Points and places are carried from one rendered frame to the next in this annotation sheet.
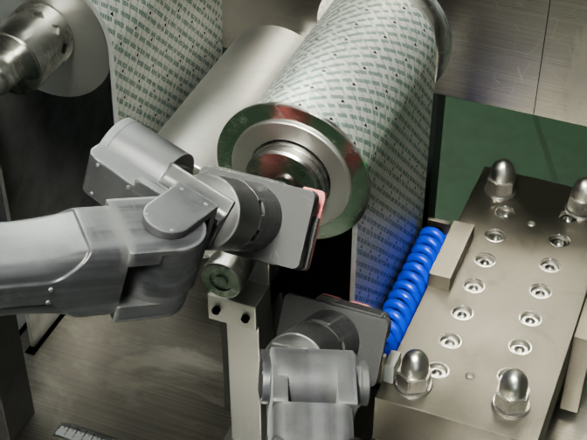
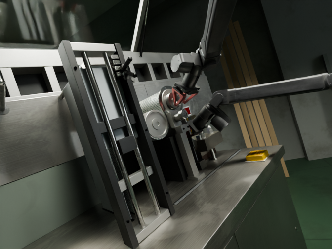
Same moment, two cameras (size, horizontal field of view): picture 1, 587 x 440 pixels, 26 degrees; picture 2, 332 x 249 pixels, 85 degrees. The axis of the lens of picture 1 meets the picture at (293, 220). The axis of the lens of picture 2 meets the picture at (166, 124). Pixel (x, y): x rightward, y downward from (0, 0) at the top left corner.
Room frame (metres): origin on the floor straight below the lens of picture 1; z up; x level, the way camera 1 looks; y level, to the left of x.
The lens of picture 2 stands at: (0.60, 0.77, 1.19)
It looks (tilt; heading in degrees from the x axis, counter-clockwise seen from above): 2 degrees down; 296
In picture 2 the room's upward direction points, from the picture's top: 18 degrees counter-clockwise
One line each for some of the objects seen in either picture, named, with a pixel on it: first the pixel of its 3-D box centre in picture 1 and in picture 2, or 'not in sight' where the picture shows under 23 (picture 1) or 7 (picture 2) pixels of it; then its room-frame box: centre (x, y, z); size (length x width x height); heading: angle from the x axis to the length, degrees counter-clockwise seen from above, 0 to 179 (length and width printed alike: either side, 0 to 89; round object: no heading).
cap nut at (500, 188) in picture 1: (501, 175); not in sight; (1.16, -0.24, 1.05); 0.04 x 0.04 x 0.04
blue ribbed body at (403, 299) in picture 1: (407, 291); not in sight; (0.99, -0.12, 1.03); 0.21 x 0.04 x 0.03; 158
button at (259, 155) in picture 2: not in sight; (257, 155); (0.64, -0.06, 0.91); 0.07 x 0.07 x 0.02; 68
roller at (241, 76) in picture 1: (231, 134); (140, 128); (1.07, 0.06, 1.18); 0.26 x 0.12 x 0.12; 158
